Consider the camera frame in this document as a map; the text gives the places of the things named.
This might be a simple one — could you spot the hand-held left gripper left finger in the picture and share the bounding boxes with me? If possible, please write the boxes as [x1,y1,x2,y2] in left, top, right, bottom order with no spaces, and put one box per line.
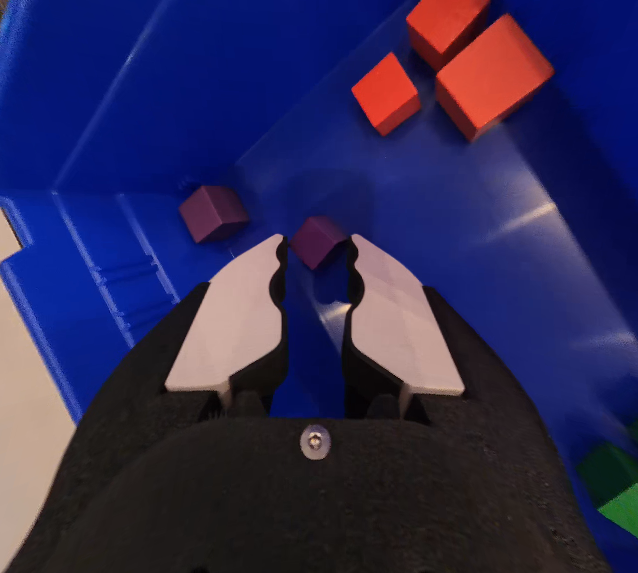
[164,233,290,417]

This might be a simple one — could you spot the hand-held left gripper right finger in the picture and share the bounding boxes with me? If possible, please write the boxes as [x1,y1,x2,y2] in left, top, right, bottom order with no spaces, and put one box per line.
[341,233,466,419]

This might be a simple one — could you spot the blue plastic bin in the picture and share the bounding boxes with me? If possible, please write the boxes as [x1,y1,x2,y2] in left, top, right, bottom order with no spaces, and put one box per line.
[0,0,638,573]

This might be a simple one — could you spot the purple wooden cube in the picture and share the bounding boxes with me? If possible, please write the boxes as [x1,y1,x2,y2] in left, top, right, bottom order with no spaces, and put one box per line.
[178,185,250,244]
[289,216,349,271]

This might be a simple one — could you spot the orange-red wooden cube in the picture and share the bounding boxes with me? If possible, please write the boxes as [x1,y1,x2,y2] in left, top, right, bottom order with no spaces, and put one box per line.
[351,52,422,137]
[406,0,491,71]
[435,13,555,142]

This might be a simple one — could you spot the green wooden cube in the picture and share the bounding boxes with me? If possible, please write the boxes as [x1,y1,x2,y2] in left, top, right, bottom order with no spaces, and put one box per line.
[577,443,638,534]

